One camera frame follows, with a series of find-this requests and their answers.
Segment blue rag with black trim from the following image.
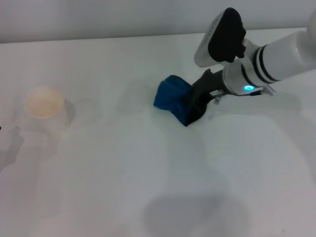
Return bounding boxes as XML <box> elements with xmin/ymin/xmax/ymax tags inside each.
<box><xmin>153</xmin><ymin>74</ymin><xmax>208</xmax><ymax>127</ymax></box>

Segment white paper cup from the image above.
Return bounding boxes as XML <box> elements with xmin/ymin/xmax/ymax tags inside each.
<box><xmin>24</xmin><ymin>85</ymin><xmax>72</xmax><ymax>139</ymax></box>

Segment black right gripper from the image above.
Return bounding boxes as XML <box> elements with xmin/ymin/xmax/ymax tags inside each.
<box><xmin>191</xmin><ymin>69</ymin><xmax>225</xmax><ymax>105</ymax></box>

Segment white and black right wrist camera box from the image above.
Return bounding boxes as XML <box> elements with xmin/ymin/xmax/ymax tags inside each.
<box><xmin>193</xmin><ymin>7</ymin><xmax>248</xmax><ymax>69</ymax></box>

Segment right wrist cable with metal connector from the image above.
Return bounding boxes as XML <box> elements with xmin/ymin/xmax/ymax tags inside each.
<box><xmin>209</xmin><ymin>84</ymin><xmax>277</xmax><ymax>104</ymax></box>

